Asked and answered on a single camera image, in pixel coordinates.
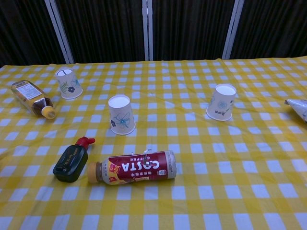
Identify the silver snack bag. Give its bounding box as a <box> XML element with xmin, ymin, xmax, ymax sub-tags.
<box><xmin>284</xmin><ymin>98</ymin><xmax>307</xmax><ymax>124</ymax></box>

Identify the paper cup with marked base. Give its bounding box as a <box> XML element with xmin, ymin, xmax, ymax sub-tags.
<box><xmin>55</xmin><ymin>68</ymin><xmax>83</xmax><ymax>99</ymax></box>

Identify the paper cup with green print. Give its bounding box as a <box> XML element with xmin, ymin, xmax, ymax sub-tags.
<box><xmin>206</xmin><ymin>83</ymin><xmax>237</xmax><ymax>121</ymax></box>

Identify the red Costa coffee bottle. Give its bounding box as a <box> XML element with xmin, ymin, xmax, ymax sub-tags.
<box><xmin>86</xmin><ymin>149</ymin><xmax>177</xmax><ymax>185</ymax></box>

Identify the paper cup with blue flower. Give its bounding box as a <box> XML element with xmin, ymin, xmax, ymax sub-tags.
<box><xmin>107</xmin><ymin>94</ymin><xmax>136</xmax><ymax>135</ymax></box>

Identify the black bottle with red cap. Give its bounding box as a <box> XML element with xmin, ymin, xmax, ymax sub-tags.
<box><xmin>52</xmin><ymin>136</ymin><xmax>96</xmax><ymax>183</ymax></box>

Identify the yellow white checked tablecloth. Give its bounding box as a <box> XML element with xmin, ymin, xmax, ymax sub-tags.
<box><xmin>0</xmin><ymin>57</ymin><xmax>307</xmax><ymax>230</ymax></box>

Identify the tea bottle with yellow cap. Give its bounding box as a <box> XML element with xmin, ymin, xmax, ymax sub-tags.
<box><xmin>11</xmin><ymin>80</ymin><xmax>57</xmax><ymax>119</ymax></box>

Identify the black pleated curtain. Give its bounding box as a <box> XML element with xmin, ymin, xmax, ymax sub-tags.
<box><xmin>0</xmin><ymin>0</ymin><xmax>307</xmax><ymax>67</ymax></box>

